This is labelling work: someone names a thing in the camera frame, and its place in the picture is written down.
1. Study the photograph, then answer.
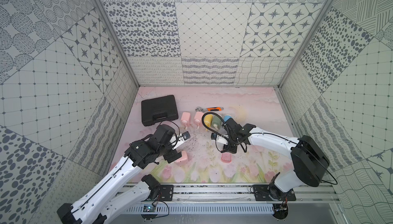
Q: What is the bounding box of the orange handled adjustable wrench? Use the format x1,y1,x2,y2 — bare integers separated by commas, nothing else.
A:
195,106,224,113

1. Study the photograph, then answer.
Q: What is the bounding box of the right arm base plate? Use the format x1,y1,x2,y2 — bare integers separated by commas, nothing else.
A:
250,184,296,201

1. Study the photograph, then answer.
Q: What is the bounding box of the pink floral table mat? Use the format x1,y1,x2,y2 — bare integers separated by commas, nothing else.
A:
105,86,305,184

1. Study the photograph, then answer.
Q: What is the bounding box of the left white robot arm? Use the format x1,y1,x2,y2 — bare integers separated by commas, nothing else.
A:
57,124,190,224

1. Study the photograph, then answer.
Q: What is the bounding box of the aluminium mounting rail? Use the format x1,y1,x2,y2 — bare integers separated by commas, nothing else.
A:
114,183,340,204

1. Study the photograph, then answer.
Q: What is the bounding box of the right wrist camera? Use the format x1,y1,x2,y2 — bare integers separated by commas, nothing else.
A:
211,133,228,145

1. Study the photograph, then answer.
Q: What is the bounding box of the black plastic tool case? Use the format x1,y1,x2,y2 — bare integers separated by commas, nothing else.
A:
141,95,179,126

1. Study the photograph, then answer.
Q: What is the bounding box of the blue pencil sharpener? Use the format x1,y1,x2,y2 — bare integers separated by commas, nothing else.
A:
224,115,232,122

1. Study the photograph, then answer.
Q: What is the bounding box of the pink transparent tray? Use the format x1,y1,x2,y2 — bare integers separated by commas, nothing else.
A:
221,152,232,163

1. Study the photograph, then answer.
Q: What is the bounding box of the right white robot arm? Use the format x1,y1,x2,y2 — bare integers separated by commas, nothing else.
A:
218,118,330,199

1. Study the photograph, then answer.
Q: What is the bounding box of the pink pencil sharpener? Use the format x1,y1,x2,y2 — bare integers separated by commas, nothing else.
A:
181,111,191,129
193,111,204,129
175,150,189,165

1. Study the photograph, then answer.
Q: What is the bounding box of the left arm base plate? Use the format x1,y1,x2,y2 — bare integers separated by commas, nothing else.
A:
152,185,174,201

